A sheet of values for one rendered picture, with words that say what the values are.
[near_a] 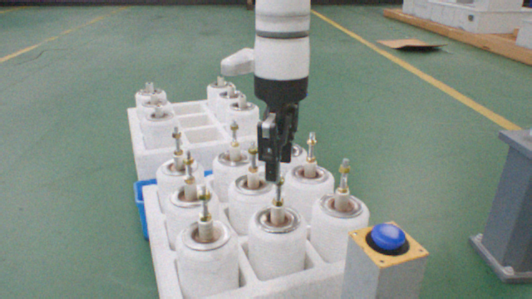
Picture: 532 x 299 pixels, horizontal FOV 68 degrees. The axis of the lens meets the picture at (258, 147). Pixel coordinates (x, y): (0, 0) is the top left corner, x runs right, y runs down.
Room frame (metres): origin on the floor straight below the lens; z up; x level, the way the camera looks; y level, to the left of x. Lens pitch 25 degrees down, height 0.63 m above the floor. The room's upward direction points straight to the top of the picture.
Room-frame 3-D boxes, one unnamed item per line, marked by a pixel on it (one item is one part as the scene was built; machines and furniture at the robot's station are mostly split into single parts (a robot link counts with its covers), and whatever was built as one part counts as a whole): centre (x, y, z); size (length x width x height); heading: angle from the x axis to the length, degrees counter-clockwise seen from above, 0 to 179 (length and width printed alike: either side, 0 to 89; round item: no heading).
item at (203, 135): (1.16, 0.20, 0.09); 0.39 x 0.39 x 0.18; 20
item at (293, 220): (0.53, -0.03, 0.25); 0.08 x 0.08 x 0.01
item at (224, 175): (0.75, 0.05, 0.16); 0.10 x 0.10 x 0.18
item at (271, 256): (0.53, -0.03, 0.16); 0.10 x 0.10 x 0.18
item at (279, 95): (0.53, -0.03, 0.45); 0.08 x 0.08 x 0.09
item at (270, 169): (0.49, -0.02, 0.37); 0.03 x 0.01 x 0.05; 161
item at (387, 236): (0.40, -0.16, 0.32); 0.04 x 0.04 x 0.02
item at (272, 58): (0.54, -0.01, 0.52); 0.11 x 0.09 x 0.06; 71
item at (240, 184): (0.64, 0.01, 0.25); 0.08 x 0.08 x 0.01
